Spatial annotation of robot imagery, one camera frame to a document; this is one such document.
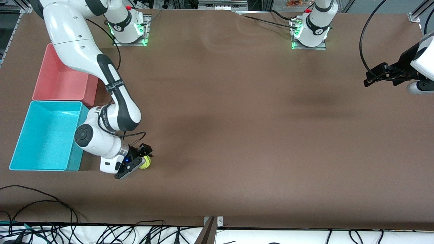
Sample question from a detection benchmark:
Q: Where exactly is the blue plastic bin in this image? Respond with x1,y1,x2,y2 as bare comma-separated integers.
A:
9,101,92,171

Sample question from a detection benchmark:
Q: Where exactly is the pink plastic bin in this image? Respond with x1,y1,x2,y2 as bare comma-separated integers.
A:
32,43,99,107

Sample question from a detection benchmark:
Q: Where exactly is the clear box with orange contents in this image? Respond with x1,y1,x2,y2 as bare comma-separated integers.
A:
286,0,314,8

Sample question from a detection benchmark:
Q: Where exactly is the silver metal device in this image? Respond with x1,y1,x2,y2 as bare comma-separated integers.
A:
198,0,248,11

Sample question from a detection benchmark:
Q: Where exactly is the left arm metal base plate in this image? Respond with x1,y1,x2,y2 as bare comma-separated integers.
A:
291,17,328,50

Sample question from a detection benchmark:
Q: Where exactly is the long black looped cable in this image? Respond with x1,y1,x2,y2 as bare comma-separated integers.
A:
0,185,79,226
7,200,74,234

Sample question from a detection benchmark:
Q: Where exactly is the teal cable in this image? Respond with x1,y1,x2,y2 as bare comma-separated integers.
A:
0,220,51,238

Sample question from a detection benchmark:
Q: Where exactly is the small metal bracket plate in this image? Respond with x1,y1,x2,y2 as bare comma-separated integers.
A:
203,216,223,228

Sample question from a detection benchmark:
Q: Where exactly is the grey camera mount bar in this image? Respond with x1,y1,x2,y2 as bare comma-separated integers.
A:
193,217,217,244

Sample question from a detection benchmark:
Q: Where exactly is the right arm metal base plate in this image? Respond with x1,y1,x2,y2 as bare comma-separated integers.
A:
113,14,152,46

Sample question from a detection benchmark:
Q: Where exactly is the thin black table cable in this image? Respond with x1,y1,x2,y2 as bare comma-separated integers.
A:
242,15,299,29

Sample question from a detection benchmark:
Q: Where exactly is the long grey frame rail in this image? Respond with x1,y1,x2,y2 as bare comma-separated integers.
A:
0,13,21,66

